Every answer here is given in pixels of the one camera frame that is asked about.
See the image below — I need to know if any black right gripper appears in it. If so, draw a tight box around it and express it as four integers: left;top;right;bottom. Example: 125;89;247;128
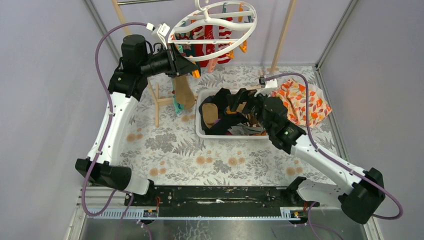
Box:
226;87;273;134

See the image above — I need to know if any brown ribbed sock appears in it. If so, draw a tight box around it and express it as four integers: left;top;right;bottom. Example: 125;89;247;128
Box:
173;75;196;110

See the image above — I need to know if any green and blue sock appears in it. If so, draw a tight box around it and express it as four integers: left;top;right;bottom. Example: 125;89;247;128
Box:
171;78;184;116

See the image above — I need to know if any white round clip hanger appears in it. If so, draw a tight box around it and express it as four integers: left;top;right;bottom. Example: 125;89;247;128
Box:
167;0;258;63

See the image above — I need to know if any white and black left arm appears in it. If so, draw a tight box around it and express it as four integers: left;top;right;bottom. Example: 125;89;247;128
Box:
75;34;198;206

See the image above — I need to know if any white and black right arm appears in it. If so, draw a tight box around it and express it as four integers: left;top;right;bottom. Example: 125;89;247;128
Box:
226;88;386;225

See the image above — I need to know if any white plastic laundry basket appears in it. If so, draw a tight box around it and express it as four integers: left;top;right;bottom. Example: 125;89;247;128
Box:
194;88;277;140

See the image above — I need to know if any black sock in basket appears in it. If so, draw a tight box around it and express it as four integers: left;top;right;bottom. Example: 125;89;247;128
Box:
197;88;248;136

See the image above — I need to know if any red white striped sock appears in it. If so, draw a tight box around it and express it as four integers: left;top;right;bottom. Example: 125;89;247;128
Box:
192;18;234;69

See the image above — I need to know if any orange floral cloth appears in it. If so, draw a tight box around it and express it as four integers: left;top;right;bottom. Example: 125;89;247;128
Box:
270;78;333;128

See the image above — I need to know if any floral table mat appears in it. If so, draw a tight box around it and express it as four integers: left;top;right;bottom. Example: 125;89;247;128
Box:
118;66;341;186

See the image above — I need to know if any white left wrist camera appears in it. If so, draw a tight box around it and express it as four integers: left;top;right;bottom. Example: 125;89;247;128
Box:
146;22;170;49

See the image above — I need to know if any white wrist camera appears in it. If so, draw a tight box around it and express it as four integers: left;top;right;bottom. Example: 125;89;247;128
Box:
258;76;279;89
146;22;170;49

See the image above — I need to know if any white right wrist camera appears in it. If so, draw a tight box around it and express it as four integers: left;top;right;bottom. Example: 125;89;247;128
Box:
258;76;279;89

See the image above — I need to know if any wooden drying rack frame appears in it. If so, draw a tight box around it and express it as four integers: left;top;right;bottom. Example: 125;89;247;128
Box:
111;0;297;127

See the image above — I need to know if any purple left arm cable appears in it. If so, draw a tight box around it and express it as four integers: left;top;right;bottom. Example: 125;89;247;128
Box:
81;22;153;240

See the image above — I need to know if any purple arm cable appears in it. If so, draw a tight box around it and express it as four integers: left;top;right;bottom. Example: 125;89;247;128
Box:
264;72;404;240
81;22;153;240

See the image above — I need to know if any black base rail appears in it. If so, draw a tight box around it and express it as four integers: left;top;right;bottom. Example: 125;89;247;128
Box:
124;185;312;218

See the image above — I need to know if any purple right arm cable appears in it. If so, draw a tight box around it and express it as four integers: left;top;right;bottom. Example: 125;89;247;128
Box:
264;72;404;240

